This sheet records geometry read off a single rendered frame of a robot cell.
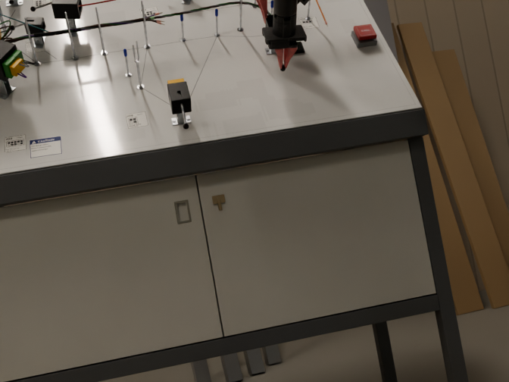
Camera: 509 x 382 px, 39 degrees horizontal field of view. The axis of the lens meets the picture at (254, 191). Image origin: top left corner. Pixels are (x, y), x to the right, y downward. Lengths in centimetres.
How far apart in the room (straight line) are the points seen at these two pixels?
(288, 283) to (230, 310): 15
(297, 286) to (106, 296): 46
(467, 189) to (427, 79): 67
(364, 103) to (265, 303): 56
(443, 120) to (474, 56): 73
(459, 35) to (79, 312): 342
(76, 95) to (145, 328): 61
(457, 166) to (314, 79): 220
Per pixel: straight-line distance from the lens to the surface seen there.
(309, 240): 176
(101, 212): 171
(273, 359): 329
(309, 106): 179
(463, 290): 383
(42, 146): 174
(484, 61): 469
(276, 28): 177
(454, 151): 401
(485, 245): 391
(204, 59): 191
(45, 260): 172
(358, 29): 199
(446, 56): 433
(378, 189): 181
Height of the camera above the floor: 67
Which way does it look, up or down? 2 degrees up
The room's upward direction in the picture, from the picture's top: 10 degrees counter-clockwise
